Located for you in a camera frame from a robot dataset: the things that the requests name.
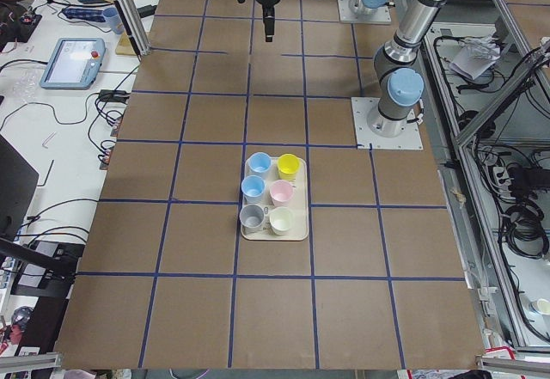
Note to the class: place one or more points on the light blue cup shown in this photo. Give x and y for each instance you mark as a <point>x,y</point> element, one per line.
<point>253,188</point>
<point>259,163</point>

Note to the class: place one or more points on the yellow cup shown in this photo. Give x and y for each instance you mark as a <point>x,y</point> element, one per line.
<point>288,166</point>

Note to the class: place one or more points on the blue cup on desk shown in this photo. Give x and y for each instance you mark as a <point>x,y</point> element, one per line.
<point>113,20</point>

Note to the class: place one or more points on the pink cup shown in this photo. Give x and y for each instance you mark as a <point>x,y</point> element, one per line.
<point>281,192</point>

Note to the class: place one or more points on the grey cup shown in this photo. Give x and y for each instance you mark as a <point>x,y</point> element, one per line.
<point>252,217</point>

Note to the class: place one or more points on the cream white cup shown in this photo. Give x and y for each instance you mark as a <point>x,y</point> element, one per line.
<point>281,220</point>

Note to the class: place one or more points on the wooden stand base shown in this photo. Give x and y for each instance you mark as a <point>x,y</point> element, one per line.
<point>126,46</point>

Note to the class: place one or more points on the black power adapter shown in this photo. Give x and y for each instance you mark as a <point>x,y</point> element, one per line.
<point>113,96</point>

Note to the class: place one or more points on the beige serving tray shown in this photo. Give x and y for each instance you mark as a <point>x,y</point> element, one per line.
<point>299,206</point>

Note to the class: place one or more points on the blue teach pendant near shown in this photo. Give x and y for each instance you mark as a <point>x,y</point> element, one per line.
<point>74,64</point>

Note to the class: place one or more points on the crumpled white paper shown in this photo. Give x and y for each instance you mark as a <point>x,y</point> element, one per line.
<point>475,57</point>

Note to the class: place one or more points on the black computer monitor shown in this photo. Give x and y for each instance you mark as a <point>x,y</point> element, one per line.
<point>17,186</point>

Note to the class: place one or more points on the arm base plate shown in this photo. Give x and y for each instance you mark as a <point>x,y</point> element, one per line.
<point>379,16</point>
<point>408,132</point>

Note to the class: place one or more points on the aluminium frame post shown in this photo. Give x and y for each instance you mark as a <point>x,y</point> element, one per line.
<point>133,26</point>

